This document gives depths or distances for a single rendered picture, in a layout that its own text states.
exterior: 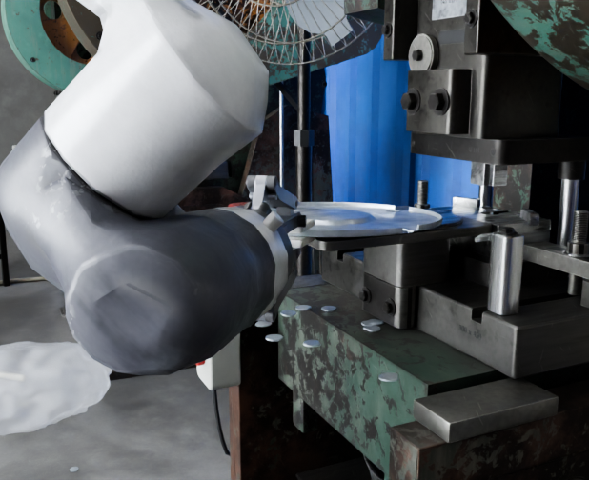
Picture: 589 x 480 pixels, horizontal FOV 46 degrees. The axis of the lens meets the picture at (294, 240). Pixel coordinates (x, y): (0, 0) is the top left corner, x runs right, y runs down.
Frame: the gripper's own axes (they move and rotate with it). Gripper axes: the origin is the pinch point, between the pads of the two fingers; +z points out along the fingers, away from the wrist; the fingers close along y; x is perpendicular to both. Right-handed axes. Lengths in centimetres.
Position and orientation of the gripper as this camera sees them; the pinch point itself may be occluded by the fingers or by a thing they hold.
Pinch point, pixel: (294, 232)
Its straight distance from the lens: 72.5
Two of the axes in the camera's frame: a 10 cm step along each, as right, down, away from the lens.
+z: 2.2, -1.2, 9.7
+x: -9.8, -0.4, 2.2
